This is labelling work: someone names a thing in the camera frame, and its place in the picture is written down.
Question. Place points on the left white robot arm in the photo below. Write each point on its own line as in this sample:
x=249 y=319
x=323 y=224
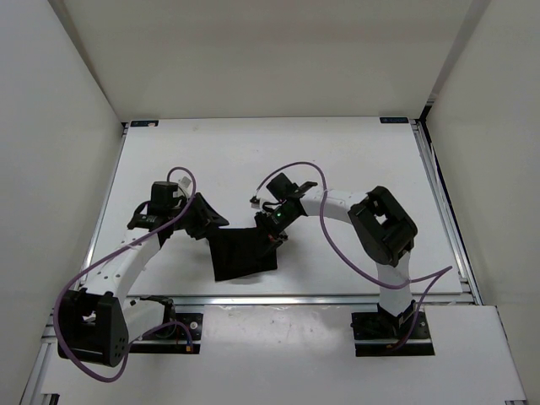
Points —
x=97 y=322

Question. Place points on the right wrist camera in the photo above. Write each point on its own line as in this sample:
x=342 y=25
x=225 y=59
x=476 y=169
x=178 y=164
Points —
x=283 y=190

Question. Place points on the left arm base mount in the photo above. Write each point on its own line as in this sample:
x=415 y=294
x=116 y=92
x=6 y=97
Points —
x=156 y=326

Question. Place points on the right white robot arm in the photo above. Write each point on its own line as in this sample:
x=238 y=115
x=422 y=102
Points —
x=385 y=231

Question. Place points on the left blue corner label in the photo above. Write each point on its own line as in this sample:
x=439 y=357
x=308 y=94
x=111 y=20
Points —
x=144 y=123

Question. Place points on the right blue corner label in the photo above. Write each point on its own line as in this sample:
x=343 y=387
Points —
x=393 y=120

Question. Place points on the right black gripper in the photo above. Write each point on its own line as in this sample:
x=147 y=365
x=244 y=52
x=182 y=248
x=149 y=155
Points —
x=264 y=224

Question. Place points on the blue corner label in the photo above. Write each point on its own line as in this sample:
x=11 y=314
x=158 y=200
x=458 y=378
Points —
x=144 y=123
x=393 y=120

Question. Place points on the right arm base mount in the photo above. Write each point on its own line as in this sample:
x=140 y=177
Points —
x=380 y=334

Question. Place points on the aluminium front rail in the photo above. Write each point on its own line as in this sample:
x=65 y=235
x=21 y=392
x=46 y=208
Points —
x=432 y=299

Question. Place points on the black skirt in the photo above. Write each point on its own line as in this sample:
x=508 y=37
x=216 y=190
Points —
x=237 y=253

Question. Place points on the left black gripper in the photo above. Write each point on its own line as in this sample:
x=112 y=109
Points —
x=207 y=218

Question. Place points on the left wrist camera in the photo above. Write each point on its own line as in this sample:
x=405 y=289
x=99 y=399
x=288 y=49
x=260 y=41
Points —
x=162 y=196

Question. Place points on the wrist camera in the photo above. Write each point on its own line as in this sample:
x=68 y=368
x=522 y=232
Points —
x=283 y=190
x=162 y=196

